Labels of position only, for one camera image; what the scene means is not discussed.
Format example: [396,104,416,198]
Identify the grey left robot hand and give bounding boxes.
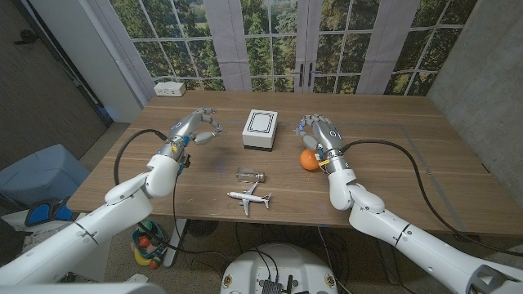
[156,107,226,169]

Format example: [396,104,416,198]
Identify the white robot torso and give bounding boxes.
[219,243,339,294]

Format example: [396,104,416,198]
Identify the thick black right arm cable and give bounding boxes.
[341,139,523,258]

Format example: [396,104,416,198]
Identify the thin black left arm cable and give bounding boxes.
[171,173,181,229]

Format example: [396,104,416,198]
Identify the blue-grey storage bin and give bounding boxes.
[0,143,91,209]

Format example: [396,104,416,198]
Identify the printed window backdrop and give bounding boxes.
[87,0,479,97]

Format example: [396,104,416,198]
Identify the clear glass bottle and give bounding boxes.
[235,167,266,184]

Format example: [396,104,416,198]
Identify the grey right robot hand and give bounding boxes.
[297,114,349,175]

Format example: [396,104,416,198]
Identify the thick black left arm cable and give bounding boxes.
[113,128,169,187]

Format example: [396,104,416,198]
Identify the white box with black print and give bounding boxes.
[241,109,279,153]

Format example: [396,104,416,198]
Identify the round black floor fan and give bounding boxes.
[186,219,220,238]

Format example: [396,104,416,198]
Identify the black door handle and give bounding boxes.
[14,29,40,45]

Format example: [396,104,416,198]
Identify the white table leg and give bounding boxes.
[163,218,189,270]

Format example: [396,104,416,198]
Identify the orange ball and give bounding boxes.
[299,149,320,172]

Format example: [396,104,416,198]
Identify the white power strip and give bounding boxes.
[153,81,187,98]

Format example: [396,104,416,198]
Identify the basket of colourful toys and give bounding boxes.
[131,220,169,270]

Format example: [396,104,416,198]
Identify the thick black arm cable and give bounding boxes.
[341,139,523,258]
[113,128,169,187]

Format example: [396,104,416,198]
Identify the white toy airplane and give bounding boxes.
[226,181,273,217]

